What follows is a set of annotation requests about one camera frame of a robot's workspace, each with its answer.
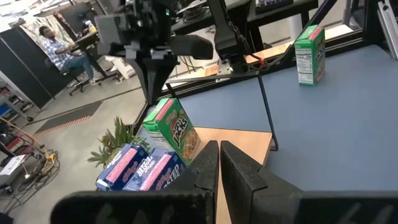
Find black office chair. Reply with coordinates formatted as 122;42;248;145
45;57;91;96

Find backlit keyboard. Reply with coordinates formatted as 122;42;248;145
255;0;295;7

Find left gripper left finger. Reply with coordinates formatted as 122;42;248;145
50;139;220;224

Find blue Frosted Flakes cereal box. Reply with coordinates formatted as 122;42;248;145
123;147;187;192
95;142;149;192

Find black desk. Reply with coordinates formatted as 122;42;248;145
73;29;109;79

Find wooden shelf with black frame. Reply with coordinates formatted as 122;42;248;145
164;72;280;224

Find loose floor cables with yellow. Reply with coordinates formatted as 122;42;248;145
0;116;62;212

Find black orange-striped floor mat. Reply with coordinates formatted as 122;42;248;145
33;101;104;138

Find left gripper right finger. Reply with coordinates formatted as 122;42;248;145
220;139;398;224

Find coiled black cable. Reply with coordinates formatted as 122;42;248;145
182;3;208;23

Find green Apple Jacks cereal box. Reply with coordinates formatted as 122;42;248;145
142;97;202;166
294;24;326;87

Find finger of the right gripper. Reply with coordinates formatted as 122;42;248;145
154;57;179;105
133;58;157;106

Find white box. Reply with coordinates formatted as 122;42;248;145
0;154;27;187

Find small potted succulent plant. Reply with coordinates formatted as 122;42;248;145
86;116;152;169

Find person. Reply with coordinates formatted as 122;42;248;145
37;24;98;86

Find black equipment stand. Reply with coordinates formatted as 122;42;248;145
172;0;320;52

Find metal storage rack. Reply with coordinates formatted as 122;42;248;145
0;70;34;123

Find black partition panel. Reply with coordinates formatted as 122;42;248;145
0;26;74;110

